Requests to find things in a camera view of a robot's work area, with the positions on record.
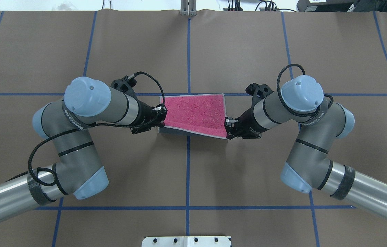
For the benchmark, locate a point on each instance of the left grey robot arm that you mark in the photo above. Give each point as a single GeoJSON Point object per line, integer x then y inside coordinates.
{"type": "Point", "coordinates": [66, 161]}

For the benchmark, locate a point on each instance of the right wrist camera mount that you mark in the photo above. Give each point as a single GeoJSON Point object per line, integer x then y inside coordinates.
{"type": "Point", "coordinates": [258, 92]}

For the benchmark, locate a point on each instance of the pink and grey towel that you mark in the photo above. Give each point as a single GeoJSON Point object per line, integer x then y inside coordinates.
{"type": "Point", "coordinates": [195, 115]}

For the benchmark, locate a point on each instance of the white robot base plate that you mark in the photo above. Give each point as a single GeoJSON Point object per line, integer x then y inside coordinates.
{"type": "Point", "coordinates": [187, 241]}

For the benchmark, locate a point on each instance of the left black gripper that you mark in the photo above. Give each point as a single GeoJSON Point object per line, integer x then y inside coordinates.
{"type": "Point", "coordinates": [145, 114]}

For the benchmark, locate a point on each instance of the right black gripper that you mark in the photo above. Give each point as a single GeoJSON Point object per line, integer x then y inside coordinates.
{"type": "Point", "coordinates": [245, 122]}

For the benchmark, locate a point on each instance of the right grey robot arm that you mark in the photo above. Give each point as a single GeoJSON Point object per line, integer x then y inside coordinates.
{"type": "Point", "coordinates": [322, 121]}

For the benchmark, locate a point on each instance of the aluminium frame post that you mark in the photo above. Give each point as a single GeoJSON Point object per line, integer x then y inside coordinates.
{"type": "Point", "coordinates": [188, 8]}

